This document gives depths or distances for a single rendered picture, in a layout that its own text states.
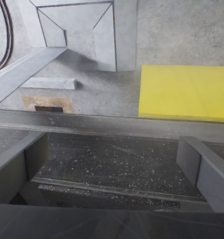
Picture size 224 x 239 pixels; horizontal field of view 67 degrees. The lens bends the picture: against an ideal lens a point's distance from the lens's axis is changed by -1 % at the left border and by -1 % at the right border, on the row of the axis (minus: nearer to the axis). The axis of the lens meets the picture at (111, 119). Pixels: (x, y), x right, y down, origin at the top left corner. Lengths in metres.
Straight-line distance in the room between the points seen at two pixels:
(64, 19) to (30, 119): 0.48
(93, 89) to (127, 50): 0.29
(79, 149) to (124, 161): 0.14
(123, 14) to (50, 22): 0.33
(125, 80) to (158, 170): 0.57
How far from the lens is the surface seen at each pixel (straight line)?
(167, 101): 0.60
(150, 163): 0.50
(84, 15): 0.87
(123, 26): 0.84
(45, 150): 0.17
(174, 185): 0.47
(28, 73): 0.69
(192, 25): 0.87
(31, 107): 1.24
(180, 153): 0.17
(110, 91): 0.97
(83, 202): 0.40
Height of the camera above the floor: 0.84
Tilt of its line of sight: 51 degrees down
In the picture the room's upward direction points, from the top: 165 degrees counter-clockwise
